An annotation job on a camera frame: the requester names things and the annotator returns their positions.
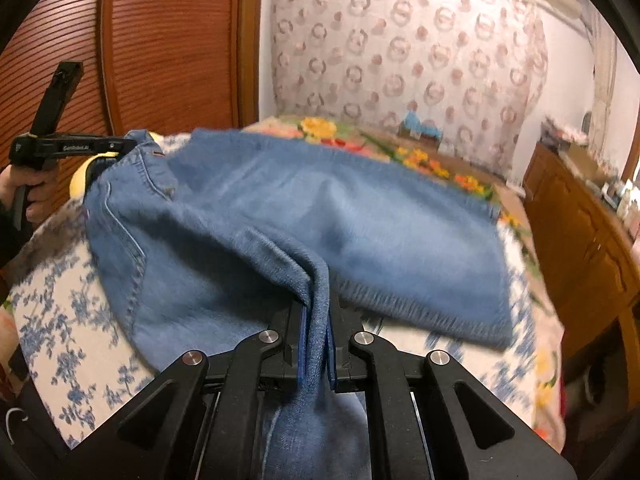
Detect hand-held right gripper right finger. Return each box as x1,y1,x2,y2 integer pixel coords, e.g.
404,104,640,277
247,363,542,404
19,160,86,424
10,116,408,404
325,300,576,480

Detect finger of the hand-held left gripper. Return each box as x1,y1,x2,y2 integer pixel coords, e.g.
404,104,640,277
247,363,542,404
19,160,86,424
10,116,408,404
85,152,126,193

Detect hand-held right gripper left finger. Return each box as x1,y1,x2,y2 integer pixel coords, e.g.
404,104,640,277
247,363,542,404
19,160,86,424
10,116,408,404
65,305,308,480

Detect blue denim pants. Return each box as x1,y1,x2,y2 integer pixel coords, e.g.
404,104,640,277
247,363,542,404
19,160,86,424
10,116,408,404
82,127,516,480

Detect person's left hand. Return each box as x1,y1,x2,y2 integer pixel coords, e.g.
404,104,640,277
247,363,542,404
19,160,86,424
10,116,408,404
0,164,49,224

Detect white blue floral bed sheet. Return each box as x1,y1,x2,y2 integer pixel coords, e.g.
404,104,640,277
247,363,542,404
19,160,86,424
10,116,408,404
12,135,546,451

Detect brown slatted wooden wardrobe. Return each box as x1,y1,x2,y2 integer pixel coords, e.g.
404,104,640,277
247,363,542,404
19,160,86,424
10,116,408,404
0,0,266,171

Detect colourful flower print blanket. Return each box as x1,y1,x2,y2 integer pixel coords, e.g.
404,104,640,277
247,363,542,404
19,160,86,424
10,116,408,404
245,115,566,431

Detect blue and brown box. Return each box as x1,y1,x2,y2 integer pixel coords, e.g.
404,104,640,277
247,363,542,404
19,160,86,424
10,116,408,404
398,110,443,151

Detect brown wooden cabinet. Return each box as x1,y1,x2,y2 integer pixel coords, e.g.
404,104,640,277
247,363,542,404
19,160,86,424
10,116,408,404
522,140,640,361

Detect clutter of small bottles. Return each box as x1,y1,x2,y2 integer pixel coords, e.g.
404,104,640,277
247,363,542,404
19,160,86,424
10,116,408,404
542,115,640,241

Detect cream window curtain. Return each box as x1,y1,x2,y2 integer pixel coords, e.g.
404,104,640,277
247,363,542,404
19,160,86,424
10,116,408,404
590,10,636,171

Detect ring patterned pale curtain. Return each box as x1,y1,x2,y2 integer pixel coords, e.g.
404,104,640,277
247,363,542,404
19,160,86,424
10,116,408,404
262,0,551,186

